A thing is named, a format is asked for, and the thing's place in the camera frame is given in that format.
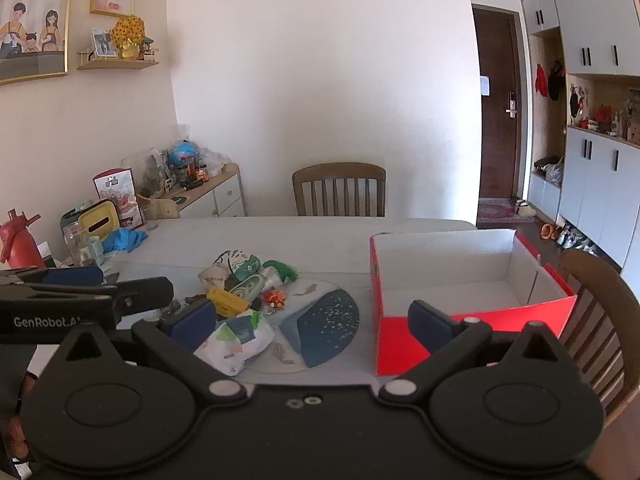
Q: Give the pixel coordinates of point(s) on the beige paper packet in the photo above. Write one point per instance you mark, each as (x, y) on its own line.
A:
(214, 277)

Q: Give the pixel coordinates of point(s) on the clear glass jar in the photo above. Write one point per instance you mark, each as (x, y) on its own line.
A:
(77, 245)

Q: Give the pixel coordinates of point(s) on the white wood sideboard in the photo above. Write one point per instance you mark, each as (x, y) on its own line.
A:
(225, 195)

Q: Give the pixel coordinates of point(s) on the dark lidded jar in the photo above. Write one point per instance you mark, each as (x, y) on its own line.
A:
(201, 171)
(181, 174)

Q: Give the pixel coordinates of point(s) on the silver door lock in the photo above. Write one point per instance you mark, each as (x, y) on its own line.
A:
(511, 105)

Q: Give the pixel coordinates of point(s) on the small photo frame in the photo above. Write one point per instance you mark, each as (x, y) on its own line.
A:
(103, 42)

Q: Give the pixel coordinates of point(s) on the yellow sunflower ornament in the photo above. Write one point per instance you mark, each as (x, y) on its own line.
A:
(127, 35)

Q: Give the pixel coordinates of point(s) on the white wood wall cabinet unit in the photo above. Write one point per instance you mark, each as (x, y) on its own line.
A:
(600, 20)

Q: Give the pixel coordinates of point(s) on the green tassel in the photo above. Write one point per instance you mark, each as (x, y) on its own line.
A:
(281, 270)

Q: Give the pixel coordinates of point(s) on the red white paper bag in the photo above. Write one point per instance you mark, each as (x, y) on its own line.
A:
(117, 190)

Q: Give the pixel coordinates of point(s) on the yellow green tissue box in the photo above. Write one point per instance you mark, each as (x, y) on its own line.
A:
(100, 220)

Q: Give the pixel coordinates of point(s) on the pair of orange slippers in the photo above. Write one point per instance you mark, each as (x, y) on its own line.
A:
(550, 231)

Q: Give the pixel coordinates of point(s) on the gold framed wall poster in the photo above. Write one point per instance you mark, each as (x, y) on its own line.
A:
(35, 20)

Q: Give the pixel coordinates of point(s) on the red water bottle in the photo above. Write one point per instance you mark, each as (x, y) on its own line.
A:
(20, 250)

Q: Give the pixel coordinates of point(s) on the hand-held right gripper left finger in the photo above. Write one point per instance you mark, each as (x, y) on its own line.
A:
(187, 322)

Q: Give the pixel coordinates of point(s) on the wooden wall shelf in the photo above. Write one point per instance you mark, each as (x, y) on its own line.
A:
(117, 64)

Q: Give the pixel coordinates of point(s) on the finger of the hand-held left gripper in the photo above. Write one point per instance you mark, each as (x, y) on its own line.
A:
(145, 292)
(75, 276)

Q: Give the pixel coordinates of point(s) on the white green orange snack packet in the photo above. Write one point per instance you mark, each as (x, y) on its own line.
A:
(235, 345)

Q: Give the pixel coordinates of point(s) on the small shelf figurine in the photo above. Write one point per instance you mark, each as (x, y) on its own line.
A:
(150, 49)

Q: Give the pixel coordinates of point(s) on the patterned doormat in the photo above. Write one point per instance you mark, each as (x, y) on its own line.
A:
(500, 212)

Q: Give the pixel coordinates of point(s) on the pair of beige slippers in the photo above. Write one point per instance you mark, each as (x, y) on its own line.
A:
(524, 207)

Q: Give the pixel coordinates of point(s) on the brown entry door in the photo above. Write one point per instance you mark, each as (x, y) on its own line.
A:
(495, 135)

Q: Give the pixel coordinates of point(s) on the grey plastic bag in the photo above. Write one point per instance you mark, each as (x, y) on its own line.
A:
(555, 172)

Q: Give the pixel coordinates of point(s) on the dark bag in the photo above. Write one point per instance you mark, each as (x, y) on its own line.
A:
(542, 164)

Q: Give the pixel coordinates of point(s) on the small yellow box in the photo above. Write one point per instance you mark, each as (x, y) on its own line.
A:
(230, 302)

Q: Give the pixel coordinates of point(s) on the brown wooden chair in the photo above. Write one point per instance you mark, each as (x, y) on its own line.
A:
(600, 280)
(340, 170)

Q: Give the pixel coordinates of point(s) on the white paper notice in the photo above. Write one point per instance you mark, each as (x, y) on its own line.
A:
(486, 85)

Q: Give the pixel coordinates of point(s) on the clear plastic bag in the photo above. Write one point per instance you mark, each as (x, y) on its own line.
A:
(215, 160)

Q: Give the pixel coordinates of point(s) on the blue globe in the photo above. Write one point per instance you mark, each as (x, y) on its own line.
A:
(182, 152)

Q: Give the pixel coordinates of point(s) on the red hanging cloth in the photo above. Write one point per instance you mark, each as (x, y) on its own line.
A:
(541, 80)

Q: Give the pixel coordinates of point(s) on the black hanging bag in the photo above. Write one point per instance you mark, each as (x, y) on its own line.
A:
(556, 82)

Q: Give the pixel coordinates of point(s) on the blue cloth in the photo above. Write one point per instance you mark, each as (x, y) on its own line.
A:
(125, 240)

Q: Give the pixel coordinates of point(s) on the small orange red toy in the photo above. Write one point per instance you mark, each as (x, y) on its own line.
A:
(275, 299)

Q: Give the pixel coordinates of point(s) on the white sneakers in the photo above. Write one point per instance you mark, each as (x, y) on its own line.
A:
(577, 241)

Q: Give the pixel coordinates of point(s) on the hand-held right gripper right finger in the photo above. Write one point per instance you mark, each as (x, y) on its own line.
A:
(432, 325)

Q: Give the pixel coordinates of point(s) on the black red hanging ornament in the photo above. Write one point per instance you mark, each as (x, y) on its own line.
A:
(576, 102)

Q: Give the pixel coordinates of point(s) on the blue fish printed table mat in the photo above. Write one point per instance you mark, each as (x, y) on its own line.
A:
(325, 320)

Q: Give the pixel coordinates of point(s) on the clear wrapped plant bundle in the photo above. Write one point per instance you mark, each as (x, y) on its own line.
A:
(156, 172)

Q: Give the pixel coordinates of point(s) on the red cardboard box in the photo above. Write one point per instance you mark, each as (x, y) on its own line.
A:
(395, 345)

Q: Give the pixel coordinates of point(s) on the white green patterned packet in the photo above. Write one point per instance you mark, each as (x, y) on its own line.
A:
(237, 262)

